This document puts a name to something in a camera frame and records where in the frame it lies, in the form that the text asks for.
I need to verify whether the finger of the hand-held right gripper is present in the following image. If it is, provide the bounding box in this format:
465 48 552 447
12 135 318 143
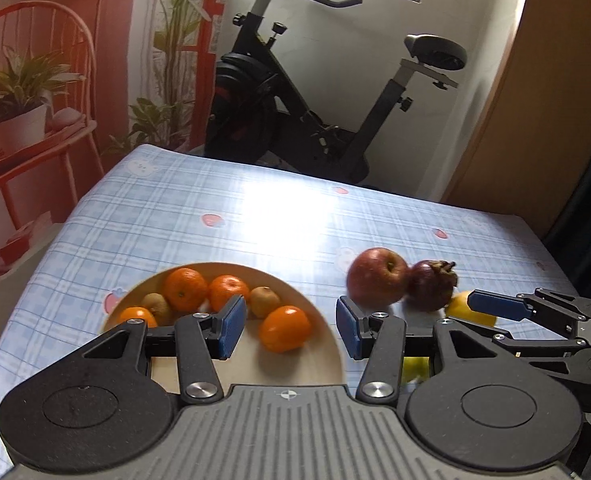
467 287 591 333
493 332 591 413

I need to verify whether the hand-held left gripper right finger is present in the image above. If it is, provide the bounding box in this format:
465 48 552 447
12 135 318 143
336 296 499 405

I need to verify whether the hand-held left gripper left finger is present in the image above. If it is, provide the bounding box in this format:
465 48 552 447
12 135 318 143
83 295 249 406

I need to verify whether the yellow lemon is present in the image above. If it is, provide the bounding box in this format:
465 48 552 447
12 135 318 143
444 290 497 327

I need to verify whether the orange tangerine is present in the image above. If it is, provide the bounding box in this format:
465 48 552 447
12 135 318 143
164 268 209 312
118 306 159 328
260 305 312 353
208 274 251 312

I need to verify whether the brown kiwi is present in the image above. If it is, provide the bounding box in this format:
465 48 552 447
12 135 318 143
250 286 282 319
141 292 172 325

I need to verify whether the cream round plate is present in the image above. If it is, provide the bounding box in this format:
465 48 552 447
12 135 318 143
100 261 346 396

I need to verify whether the red apple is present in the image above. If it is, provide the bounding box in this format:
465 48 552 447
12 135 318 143
346 247 410 306

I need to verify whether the dark purple mangosteen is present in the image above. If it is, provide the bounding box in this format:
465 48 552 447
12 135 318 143
406 259 460 312

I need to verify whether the small yellow-green apple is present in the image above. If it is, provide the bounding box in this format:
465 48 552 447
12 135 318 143
401 356 433 386

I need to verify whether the blue checked tablecloth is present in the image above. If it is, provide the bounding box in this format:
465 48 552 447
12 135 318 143
0 144 583 480

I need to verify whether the wooden cabinet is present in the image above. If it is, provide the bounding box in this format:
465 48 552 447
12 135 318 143
440 0 591 238

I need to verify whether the black exercise bike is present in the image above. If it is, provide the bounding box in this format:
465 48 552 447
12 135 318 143
203 0 469 186

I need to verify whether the printed wall poster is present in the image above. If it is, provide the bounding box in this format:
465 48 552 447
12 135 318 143
0 0 234 301

